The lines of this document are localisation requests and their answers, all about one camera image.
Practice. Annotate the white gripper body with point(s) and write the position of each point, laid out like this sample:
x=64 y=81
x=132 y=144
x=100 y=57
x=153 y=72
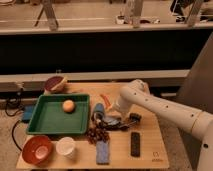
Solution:
x=123 y=115

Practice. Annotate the small blue-grey towel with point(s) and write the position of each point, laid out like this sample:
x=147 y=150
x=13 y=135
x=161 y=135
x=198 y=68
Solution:
x=111 y=120

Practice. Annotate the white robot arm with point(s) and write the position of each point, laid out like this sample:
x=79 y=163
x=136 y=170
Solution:
x=191 y=120

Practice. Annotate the black brush tool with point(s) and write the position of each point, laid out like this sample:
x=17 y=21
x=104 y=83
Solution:
x=133 y=119

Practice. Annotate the orange carrot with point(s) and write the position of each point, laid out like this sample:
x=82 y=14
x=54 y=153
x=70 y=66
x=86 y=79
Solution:
x=106 y=101

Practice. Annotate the blue cylindrical can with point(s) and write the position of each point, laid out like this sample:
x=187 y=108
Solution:
x=98 y=112

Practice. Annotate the black remote control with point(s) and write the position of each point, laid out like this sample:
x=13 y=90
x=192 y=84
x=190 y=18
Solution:
x=135 y=144

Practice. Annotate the bunch of dark grapes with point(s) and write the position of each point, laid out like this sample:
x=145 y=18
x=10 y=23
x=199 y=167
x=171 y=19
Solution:
x=95 y=134

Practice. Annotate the blue sponge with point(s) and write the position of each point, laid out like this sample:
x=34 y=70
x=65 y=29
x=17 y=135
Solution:
x=102 y=152

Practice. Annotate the orange round fruit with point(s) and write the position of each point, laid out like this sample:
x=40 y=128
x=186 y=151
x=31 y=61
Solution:
x=68 y=106

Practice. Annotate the white plastic cup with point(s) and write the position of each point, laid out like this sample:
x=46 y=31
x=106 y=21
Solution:
x=66 y=147

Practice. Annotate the green plastic tray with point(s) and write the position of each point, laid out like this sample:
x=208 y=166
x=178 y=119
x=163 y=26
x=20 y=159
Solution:
x=49 y=118

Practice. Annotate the red plastic bowl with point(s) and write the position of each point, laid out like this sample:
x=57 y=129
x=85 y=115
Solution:
x=37 y=149

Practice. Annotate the blue power box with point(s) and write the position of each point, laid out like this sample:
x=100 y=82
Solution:
x=27 y=114

